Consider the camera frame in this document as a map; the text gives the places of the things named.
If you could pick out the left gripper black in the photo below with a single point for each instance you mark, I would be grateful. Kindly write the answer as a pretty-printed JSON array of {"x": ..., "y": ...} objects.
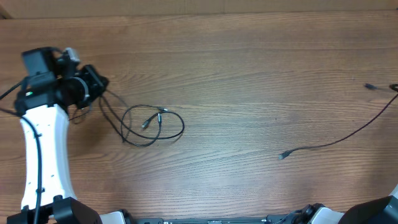
[{"x": 97, "y": 81}]

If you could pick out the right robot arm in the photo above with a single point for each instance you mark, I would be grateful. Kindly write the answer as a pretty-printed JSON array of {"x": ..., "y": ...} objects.
[{"x": 379, "y": 211}]

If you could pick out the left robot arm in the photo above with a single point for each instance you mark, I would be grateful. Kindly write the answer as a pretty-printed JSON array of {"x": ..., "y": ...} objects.
[{"x": 55, "y": 82}]

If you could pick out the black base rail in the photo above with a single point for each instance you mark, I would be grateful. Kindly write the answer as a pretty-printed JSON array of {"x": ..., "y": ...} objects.
[{"x": 270, "y": 219}]

